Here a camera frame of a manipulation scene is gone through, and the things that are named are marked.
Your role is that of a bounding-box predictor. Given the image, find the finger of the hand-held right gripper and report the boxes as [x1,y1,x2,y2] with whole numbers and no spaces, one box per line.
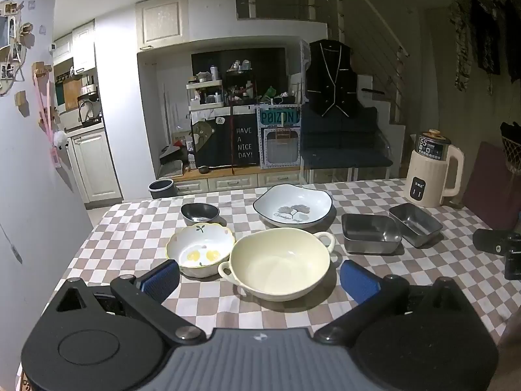
[473,228,521,255]

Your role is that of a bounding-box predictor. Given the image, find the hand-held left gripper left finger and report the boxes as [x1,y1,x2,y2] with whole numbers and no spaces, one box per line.
[51,260,207,345]

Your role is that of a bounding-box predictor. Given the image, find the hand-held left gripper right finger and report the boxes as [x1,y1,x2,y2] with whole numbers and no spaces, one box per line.
[313,260,469,345]

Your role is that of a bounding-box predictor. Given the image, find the lemon print ceramic bowl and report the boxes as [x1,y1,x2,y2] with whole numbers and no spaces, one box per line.
[165,223,237,279]

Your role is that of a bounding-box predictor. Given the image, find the large rectangular steel container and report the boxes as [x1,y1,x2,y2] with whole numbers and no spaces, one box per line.
[341,213,401,255]

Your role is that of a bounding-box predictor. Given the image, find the cream two-handled ceramic bowl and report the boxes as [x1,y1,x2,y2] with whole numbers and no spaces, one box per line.
[218,228,336,302]

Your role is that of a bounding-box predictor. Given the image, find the white blue-rimmed leaf plate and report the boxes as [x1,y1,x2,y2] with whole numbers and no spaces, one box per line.
[252,184,333,229]

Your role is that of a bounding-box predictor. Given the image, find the maroon board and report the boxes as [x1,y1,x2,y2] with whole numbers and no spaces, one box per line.
[462,142,521,231]

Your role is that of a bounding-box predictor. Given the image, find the brown white checkered tablecloth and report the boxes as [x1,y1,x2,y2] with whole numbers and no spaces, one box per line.
[16,177,521,391]

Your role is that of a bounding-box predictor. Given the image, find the small round steel bowl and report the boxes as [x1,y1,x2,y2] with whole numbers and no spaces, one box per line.
[181,203,220,226]

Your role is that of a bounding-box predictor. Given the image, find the small rectangular steel container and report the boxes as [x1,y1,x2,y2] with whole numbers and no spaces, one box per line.
[388,202,444,249]

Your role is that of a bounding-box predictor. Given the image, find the cream electric kettle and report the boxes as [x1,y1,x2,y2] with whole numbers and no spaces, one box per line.
[406,129,465,208]

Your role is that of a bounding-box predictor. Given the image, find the round dark bin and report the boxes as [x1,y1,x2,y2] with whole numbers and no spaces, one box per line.
[148,179,176,199]

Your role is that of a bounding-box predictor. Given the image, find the white net basket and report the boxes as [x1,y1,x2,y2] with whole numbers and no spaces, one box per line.
[500,122,521,180]

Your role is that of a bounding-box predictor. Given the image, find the low white drawer cabinet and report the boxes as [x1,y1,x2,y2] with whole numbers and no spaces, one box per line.
[175,170,304,196]

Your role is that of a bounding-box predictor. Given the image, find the white kitchen base cabinet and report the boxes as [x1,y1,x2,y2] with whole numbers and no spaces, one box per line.
[67,126,123,205]

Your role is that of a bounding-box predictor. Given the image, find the dark blue chair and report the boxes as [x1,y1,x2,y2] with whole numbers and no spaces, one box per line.
[300,106,393,184]

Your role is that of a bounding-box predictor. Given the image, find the black printed cloth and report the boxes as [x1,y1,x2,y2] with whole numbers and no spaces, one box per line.
[191,114,260,168]

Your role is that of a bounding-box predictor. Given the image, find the countertop coffee machine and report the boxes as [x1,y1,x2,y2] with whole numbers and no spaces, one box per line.
[77,83,102,128]

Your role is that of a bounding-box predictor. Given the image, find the shelf rack with bottles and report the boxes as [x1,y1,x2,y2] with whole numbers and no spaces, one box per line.
[186,65,257,110]

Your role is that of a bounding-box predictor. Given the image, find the hanging dark clothes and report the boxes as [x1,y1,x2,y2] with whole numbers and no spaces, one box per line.
[448,0,521,92]

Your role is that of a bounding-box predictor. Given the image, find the black vest with white trim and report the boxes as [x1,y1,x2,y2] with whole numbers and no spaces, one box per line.
[304,40,359,118]

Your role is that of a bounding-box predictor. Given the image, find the metal stair railing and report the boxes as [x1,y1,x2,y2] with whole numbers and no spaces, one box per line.
[326,0,410,102]

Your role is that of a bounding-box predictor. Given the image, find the white upper cabinet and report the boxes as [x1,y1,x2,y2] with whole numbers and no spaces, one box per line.
[136,0,190,48]

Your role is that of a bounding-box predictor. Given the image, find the pink ribbon wall decoration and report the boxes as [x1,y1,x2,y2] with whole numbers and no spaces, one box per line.
[33,63,68,167]

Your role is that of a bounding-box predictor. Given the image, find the wall photo collage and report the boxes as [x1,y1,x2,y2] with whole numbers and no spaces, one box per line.
[0,0,35,96]

